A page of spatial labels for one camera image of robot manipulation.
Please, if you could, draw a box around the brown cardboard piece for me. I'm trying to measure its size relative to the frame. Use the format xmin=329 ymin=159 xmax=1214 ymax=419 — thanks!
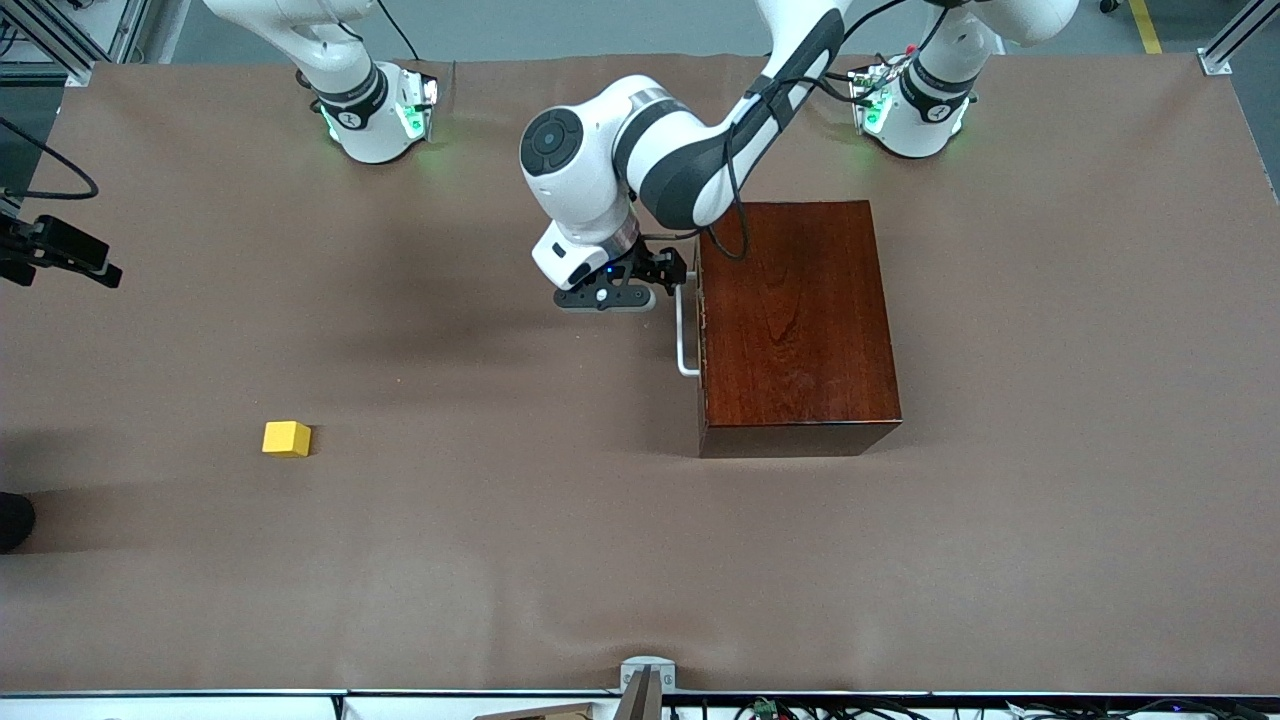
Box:
xmin=470 ymin=701 xmax=616 ymax=720

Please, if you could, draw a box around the yellow cube block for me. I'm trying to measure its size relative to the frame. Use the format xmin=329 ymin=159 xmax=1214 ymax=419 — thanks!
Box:
xmin=262 ymin=420 xmax=312 ymax=459

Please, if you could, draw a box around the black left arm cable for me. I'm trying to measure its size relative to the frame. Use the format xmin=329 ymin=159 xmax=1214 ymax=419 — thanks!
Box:
xmin=700 ymin=0 xmax=951 ymax=264

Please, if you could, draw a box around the aluminium frame post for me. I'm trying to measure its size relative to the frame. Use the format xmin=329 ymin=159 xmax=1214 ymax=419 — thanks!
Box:
xmin=0 ymin=0 xmax=153 ymax=87
xmin=1198 ymin=0 xmax=1280 ymax=77

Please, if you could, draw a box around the dark brown wooden cabinet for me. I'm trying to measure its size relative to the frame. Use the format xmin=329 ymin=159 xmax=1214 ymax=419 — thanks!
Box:
xmin=695 ymin=200 xmax=903 ymax=459

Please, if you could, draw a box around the brown table cover sheet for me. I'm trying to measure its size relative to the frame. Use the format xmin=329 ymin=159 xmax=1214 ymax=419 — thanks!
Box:
xmin=0 ymin=52 xmax=1280 ymax=696

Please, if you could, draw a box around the black round object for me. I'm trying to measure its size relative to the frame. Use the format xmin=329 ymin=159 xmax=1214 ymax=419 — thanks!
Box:
xmin=0 ymin=492 xmax=37 ymax=554

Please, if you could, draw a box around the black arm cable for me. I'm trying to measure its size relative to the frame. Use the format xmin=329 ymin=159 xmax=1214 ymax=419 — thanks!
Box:
xmin=700 ymin=0 xmax=951 ymax=264
xmin=0 ymin=117 xmax=100 ymax=202

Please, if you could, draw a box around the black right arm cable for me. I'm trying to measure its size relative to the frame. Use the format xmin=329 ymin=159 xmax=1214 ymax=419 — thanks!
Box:
xmin=0 ymin=117 xmax=100 ymax=202

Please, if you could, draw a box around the light wood drawer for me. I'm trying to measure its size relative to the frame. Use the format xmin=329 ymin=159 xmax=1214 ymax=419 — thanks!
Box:
xmin=675 ymin=283 xmax=704 ymax=379

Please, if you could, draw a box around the black base cable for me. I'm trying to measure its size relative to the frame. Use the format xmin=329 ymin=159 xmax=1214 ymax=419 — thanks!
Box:
xmin=375 ymin=0 xmax=422 ymax=63

